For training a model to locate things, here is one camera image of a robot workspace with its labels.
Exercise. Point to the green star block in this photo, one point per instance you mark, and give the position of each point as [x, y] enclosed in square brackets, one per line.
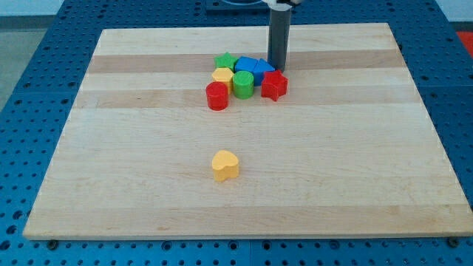
[226, 60]

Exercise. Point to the blue triangle block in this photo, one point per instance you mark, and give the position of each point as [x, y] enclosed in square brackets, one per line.
[261, 67]

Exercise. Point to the green cylinder block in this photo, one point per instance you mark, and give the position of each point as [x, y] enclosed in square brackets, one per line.
[243, 84]

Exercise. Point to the red star block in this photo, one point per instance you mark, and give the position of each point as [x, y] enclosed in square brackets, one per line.
[274, 85]

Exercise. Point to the red cylinder block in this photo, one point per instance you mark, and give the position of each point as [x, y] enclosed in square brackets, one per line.
[217, 96]

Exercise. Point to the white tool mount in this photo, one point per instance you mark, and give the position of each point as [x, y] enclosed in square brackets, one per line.
[282, 4]

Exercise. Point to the wooden board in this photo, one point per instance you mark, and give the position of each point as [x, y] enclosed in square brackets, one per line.
[349, 152]

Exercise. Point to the blue cube block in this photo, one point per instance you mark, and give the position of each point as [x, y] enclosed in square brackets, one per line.
[245, 64]

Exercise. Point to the yellow heart block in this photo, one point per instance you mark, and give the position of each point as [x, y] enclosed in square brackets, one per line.
[225, 165]

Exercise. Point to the yellow pentagon block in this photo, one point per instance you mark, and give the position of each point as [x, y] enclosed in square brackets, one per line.
[224, 75]

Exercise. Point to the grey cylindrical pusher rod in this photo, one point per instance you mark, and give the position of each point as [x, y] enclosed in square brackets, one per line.
[278, 35]

